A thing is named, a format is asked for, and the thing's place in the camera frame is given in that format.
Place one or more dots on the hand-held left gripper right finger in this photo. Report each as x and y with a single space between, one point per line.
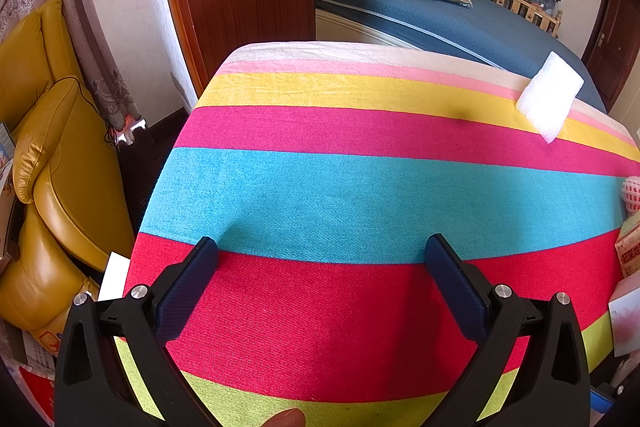
460 292

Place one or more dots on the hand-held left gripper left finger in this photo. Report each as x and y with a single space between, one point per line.
187 292

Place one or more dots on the white box with pink print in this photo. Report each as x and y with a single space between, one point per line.
625 317

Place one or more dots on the white foam block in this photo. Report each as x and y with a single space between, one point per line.
550 97

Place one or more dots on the person's left hand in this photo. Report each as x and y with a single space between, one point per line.
282 419

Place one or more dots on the white paper sheet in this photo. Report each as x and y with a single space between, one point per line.
114 277

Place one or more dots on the printed cardboard box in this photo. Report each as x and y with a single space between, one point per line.
35 347

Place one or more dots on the yellow leather sofa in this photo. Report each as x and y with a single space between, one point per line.
60 187

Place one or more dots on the white power strip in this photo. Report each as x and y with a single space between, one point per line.
131 132

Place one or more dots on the printed paper carton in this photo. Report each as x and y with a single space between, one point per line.
630 247

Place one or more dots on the small blue item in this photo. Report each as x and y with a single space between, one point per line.
602 399

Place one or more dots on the pink foam fruit net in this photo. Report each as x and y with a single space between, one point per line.
631 194

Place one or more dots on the patterned curtain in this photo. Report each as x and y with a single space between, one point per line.
100 72

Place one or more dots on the bed with blue sheet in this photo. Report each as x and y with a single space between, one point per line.
475 27

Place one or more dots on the dark wooden door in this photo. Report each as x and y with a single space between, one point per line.
607 47

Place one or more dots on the wooden crib rail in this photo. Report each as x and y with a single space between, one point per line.
525 12

